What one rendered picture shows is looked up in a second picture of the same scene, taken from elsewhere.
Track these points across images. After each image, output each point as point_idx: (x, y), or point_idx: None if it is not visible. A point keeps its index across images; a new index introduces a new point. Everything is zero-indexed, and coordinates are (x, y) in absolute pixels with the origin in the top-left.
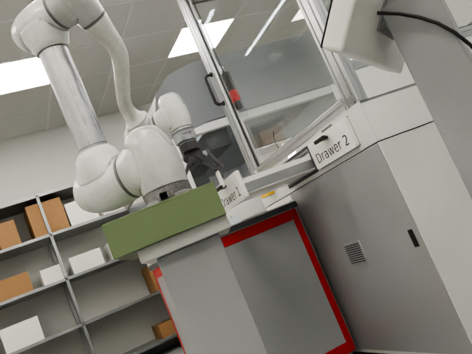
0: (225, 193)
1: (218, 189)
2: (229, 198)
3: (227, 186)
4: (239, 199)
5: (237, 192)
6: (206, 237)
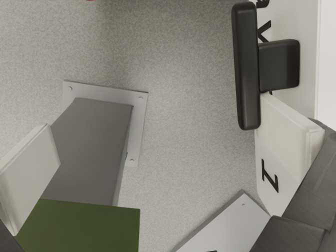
0: (280, 15)
1: (235, 76)
2: (265, 40)
3: (293, 89)
4: (257, 143)
5: (268, 164)
6: None
